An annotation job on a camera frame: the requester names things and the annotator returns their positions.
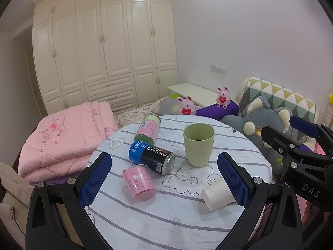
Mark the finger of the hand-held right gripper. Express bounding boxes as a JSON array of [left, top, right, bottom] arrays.
[[289, 114, 333, 157], [261, 124, 333, 213]]

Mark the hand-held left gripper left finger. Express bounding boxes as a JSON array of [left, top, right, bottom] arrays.
[[25, 151, 113, 250]]

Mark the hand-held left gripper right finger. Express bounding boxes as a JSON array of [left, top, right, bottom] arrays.
[[217, 152, 305, 250]]

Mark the white paper cup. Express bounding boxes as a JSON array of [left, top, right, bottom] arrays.
[[202, 178, 235, 211]]

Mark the pink transparent cup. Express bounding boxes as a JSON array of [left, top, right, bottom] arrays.
[[122, 164, 157, 201]]

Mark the green plastic cup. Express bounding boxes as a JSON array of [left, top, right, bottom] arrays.
[[183, 123, 215, 168]]

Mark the triangle patterned headboard cover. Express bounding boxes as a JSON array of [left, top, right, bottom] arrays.
[[235, 77, 316, 125]]

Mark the grey elephant plush toy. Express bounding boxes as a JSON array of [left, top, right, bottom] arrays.
[[221, 96, 305, 176]]

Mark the folded pink floral blanket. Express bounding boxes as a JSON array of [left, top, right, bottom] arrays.
[[18, 101, 119, 184]]

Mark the blue and black can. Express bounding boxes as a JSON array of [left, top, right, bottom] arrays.
[[129, 141, 175, 175]]

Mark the purple pillow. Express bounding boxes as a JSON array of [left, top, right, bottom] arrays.
[[195, 100, 239, 118]]

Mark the heart print bed sheet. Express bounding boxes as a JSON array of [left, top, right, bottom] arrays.
[[113, 96, 180, 129]]

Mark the green and pink canister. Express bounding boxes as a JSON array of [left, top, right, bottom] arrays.
[[134, 113, 161, 144]]

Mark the beige jacket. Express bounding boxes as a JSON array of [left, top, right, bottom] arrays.
[[0, 161, 35, 250]]

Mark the pink rabbit plush toy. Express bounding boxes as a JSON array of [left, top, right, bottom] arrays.
[[216, 86, 231, 109], [175, 95, 196, 115]]

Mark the white bedside table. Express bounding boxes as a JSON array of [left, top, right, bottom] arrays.
[[166, 83, 221, 107]]

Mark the grey flower pillow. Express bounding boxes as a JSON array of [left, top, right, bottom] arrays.
[[156, 94, 202, 115]]

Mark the cream wardrobe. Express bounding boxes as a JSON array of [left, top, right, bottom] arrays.
[[32, 0, 179, 115]]

